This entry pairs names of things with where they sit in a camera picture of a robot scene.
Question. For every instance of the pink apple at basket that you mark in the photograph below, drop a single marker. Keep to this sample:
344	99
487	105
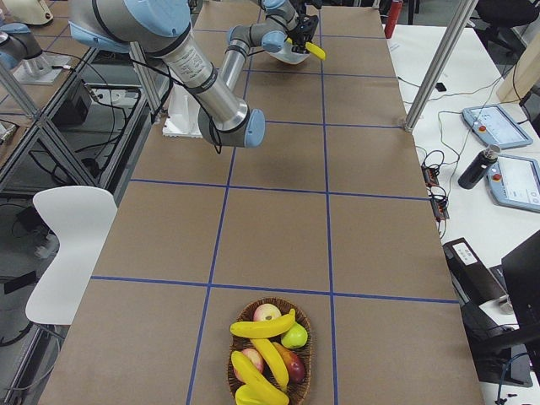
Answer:
266	312
257	360

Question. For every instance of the grey square plate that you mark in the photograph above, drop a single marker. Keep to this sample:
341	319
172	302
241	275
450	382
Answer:
288	56

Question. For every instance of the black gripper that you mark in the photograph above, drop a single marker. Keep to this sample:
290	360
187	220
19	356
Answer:
303	28

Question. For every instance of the black water bottle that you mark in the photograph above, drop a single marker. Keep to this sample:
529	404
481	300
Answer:
479	167

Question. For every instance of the red fire extinguisher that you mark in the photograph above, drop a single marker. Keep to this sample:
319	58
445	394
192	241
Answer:
392	17

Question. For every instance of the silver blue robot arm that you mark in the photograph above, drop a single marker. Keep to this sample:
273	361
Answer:
164	30

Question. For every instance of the black printer box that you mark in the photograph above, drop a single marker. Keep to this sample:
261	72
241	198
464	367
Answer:
476	285

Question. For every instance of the green pear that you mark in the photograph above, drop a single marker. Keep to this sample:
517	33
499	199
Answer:
295	337

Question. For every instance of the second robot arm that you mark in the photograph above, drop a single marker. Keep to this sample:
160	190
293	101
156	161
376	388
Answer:
22	53

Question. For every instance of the brown wicker basket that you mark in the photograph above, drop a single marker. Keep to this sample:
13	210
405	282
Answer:
297	392

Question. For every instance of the red apple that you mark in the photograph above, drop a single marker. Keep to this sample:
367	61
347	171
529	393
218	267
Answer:
294	365

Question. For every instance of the pink apple at basket left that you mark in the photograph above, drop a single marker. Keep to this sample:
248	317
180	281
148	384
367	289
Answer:
257	360

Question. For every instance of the black monitor stand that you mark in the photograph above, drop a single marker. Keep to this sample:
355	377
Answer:
509	357

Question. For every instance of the blue teach pendant far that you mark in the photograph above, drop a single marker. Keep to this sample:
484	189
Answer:
493	125

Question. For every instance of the yellow plastic banana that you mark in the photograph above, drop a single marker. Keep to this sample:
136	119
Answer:
313	49

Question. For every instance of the aluminium frame post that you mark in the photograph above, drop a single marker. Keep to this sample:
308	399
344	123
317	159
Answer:
442	54

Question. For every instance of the pink apple at basket back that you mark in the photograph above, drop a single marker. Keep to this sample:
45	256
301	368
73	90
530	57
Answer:
266	312

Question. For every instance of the white chair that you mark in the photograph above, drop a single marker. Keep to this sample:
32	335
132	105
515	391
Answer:
81	218

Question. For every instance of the blue teach pendant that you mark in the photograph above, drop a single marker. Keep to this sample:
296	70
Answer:
493	125
514	182

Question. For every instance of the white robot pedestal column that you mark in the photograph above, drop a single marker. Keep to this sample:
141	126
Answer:
182	118

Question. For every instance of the blue teach pendant near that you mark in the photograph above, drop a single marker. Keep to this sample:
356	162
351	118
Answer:
514	182

